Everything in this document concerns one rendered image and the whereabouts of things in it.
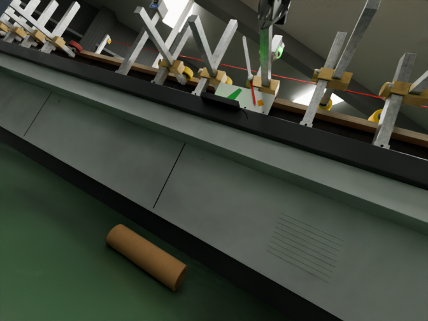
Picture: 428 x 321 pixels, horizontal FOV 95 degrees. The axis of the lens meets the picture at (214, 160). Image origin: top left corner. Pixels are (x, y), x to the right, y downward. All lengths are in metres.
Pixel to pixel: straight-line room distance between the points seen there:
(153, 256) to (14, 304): 0.33
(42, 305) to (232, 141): 0.71
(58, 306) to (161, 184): 0.71
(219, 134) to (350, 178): 0.52
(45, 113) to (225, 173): 1.48
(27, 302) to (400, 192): 1.01
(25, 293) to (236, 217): 0.73
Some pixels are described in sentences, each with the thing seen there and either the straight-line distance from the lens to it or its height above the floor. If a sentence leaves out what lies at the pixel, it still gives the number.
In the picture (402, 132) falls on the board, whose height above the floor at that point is 0.88.
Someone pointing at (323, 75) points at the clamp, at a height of 0.93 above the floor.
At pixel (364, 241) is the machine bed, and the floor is 0.41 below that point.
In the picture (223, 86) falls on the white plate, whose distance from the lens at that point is 0.95.
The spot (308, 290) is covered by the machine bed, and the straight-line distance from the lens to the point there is 1.02.
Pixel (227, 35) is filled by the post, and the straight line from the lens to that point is 1.15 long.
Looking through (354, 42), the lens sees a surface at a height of 0.93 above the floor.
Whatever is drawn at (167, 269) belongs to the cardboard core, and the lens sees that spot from 0.72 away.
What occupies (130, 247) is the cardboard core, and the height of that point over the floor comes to 0.05.
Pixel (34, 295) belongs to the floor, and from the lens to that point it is 0.60.
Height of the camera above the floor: 0.33
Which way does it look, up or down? 8 degrees up
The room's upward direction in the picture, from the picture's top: 25 degrees clockwise
